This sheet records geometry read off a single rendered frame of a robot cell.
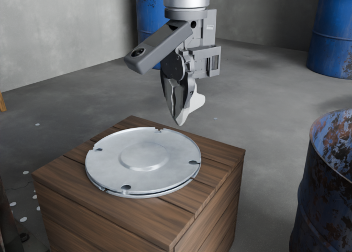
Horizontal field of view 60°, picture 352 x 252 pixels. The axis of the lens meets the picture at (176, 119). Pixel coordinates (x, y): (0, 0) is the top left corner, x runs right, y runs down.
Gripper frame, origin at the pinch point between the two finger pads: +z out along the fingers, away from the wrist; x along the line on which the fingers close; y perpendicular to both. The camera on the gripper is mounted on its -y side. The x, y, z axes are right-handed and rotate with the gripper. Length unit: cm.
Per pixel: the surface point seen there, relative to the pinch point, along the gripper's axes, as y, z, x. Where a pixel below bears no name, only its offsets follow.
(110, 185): -11.1, 17.2, 9.8
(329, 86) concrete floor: 181, 54, 69
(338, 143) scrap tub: 43.5, 15.2, -10.3
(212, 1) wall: 217, 14, 247
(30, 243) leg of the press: -29, 50, 37
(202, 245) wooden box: 3.8, 31.7, -5.1
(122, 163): -5.5, 16.9, 15.6
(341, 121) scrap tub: 42.9, 8.7, -9.8
